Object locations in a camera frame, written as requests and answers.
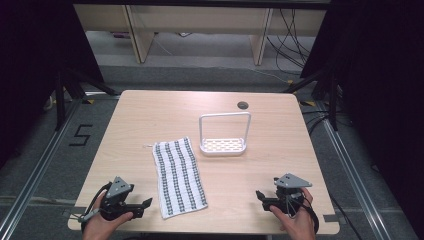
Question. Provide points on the dark round table grommet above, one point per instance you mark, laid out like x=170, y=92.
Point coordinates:
x=243, y=105

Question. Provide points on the striped white dish towel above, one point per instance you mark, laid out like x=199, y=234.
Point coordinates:
x=179, y=177

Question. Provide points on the yellow black floor tape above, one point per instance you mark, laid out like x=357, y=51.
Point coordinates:
x=88, y=101
x=308, y=103

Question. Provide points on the white towel rack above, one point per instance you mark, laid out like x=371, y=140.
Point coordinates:
x=222, y=146

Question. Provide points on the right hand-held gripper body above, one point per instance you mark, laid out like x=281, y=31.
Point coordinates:
x=289, y=191

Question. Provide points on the aluminium floor rail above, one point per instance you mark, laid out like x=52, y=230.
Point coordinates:
x=353, y=170
x=36, y=173

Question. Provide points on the black metal stand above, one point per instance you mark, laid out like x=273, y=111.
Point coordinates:
x=60, y=100
x=333, y=100

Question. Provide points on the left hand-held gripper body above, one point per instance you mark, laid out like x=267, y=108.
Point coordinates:
x=117, y=194

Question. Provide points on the person's left hand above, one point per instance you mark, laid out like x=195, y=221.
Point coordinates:
x=103, y=226

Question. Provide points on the person's right hand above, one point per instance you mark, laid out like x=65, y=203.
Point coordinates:
x=296, y=223

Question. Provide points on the dark curtain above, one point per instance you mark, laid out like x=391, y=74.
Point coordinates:
x=30, y=66
x=383, y=83

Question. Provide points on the light wooden desk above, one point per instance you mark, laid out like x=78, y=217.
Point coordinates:
x=200, y=20

